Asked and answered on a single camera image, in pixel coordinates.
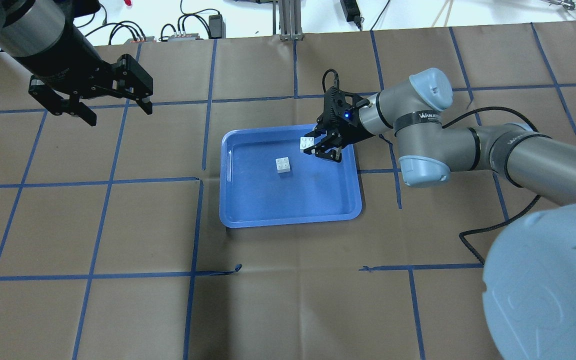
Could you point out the black power adapter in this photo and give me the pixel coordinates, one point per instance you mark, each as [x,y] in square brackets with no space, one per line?
[351,11]

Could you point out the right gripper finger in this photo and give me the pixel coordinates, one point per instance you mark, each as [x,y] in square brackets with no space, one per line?
[319,133]
[328,153]

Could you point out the blue plastic tray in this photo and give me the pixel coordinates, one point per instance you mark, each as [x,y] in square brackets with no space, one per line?
[253,194]

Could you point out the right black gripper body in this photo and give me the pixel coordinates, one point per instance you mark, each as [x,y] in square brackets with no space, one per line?
[352,132]

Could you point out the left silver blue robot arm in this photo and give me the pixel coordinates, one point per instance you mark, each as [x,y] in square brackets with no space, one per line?
[65,67]

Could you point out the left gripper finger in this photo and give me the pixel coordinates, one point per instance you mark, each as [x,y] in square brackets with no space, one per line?
[144,102]
[77,109]

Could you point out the white block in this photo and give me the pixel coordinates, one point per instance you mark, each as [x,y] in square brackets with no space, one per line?
[305,143]
[283,165]

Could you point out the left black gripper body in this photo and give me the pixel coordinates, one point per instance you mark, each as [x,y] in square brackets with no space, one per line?
[64,56]

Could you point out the aluminium frame post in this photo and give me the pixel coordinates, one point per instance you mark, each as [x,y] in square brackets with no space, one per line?
[287,20]

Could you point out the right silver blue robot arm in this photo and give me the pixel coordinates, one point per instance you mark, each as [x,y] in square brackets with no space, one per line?
[529,260]

